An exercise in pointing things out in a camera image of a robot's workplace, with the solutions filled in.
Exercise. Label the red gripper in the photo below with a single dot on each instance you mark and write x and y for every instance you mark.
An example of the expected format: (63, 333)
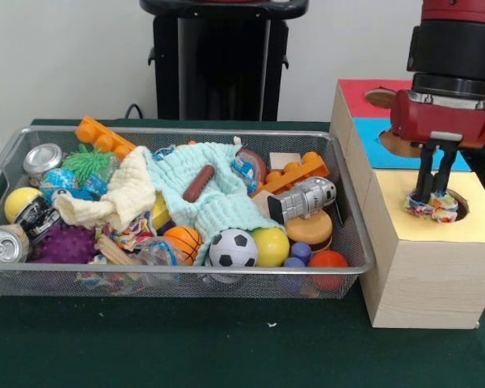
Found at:
(440, 119)

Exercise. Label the colourful patterned cloth scrunchie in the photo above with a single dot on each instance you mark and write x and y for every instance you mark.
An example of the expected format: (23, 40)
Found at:
(444, 210)

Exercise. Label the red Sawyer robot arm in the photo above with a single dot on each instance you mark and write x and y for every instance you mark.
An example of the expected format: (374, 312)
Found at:
(452, 44)

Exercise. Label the wooden box with three holes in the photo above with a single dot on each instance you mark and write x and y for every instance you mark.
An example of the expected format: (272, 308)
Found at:
(428, 283)

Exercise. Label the silver mesh bin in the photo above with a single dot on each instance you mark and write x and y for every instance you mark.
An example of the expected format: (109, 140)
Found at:
(105, 283)

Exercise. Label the silver toy robot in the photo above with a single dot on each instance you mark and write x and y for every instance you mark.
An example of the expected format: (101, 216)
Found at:
(303, 198)

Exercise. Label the red ball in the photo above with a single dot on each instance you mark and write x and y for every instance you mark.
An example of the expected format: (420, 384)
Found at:
(328, 258)

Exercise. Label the yellow ball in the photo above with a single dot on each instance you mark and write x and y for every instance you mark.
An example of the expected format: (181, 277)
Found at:
(271, 247)

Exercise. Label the mint green cloth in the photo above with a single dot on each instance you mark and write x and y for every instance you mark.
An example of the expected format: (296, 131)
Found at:
(226, 202)

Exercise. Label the black and white soccer ball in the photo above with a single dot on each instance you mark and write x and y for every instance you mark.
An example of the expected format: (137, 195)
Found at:
(233, 248)

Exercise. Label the brown toy sausage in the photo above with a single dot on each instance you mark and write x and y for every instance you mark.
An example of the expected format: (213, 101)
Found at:
(198, 184)

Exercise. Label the small orange basketball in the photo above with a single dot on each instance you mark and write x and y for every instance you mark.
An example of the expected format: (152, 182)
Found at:
(184, 240)

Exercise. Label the dark green table cloth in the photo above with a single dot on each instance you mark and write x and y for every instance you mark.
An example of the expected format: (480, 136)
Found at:
(186, 343)

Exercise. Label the cream cloth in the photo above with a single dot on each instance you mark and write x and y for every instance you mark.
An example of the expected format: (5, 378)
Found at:
(125, 190)

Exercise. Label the long orange toy brick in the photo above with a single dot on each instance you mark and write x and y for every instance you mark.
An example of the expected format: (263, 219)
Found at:
(101, 135)

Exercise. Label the purple spiky ball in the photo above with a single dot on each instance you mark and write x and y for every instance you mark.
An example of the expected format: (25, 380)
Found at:
(66, 244)

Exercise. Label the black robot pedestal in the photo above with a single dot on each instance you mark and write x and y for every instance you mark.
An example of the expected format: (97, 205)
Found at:
(222, 72)

